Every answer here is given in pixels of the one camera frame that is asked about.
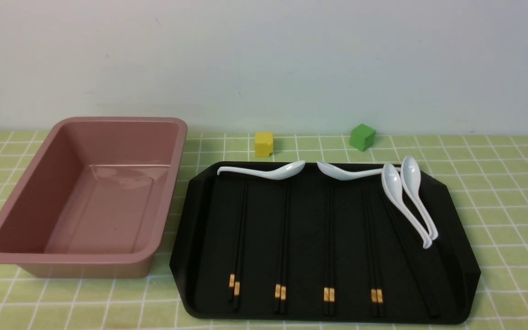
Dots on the yellow wooden cube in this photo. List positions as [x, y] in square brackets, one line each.
[263, 144]

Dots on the white spoon far left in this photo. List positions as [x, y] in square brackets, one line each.
[281, 173]

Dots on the white spoon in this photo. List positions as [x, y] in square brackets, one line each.
[281, 173]
[411, 180]
[392, 186]
[344, 175]

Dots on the white spoon centre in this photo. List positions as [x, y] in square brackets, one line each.
[344, 175]

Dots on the black chopstick gold band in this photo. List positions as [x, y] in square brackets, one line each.
[376, 266]
[371, 276]
[327, 284]
[240, 249]
[284, 276]
[233, 270]
[280, 268]
[332, 276]

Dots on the black serving tray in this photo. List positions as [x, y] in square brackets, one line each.
[436, 285]

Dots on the green wooden cube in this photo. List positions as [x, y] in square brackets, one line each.
[362, 137]

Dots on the white spoon inner right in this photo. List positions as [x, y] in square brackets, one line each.
[392, 186]

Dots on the white spoon outer right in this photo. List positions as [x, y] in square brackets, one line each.
[411, 180]

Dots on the pink rectangular plastic bin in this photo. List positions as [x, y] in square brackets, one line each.
[94, 200]

